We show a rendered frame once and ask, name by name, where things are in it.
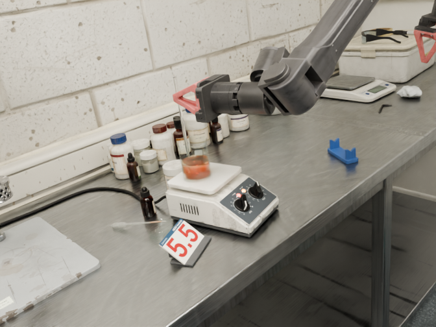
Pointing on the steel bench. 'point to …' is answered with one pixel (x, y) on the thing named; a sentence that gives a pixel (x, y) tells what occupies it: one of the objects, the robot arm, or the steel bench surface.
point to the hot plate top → (222, 172)
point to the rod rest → (346, 156)
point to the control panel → (256, 205)
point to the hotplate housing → (214, 209)
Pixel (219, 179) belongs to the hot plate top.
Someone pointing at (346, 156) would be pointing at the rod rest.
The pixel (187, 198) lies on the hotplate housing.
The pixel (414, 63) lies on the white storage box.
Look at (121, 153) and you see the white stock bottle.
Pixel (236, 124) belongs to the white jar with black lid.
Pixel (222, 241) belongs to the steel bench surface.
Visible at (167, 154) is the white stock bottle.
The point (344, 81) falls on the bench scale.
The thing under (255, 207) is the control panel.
